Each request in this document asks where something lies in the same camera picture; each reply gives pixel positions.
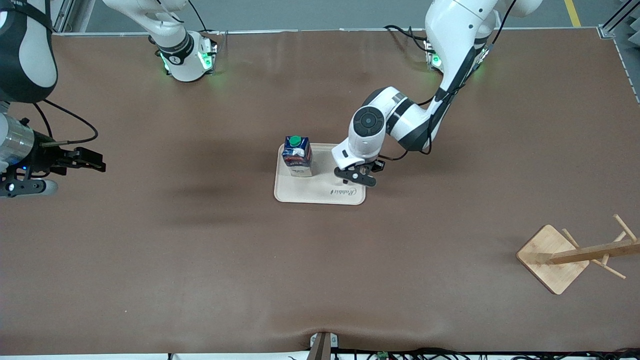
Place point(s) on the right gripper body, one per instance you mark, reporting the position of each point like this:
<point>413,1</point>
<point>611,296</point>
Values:
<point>44,156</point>

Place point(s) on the blue milk carton green cap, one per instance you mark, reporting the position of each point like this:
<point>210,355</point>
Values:
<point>297,157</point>

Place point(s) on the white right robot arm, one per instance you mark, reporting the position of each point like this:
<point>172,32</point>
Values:
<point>180,60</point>

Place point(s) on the wooden cup rack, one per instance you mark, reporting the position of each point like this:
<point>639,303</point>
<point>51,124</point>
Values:
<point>552,260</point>

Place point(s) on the beige plastic tray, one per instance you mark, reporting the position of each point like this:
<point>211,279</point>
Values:
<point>312,190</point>

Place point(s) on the aluminium frame profile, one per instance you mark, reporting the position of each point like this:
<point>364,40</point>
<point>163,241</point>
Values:
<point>612,25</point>
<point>64,17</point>

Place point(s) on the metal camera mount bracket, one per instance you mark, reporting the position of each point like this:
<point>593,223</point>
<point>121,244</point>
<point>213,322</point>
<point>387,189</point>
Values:
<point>322,345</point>

